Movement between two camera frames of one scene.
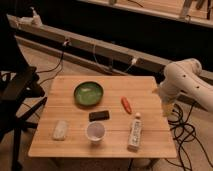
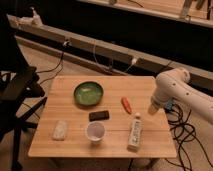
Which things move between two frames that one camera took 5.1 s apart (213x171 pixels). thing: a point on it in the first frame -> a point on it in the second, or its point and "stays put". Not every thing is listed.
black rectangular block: [98, 115] stays put
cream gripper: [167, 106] -> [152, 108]
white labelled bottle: [135, 134] stays put
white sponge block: [60, 130] stays put
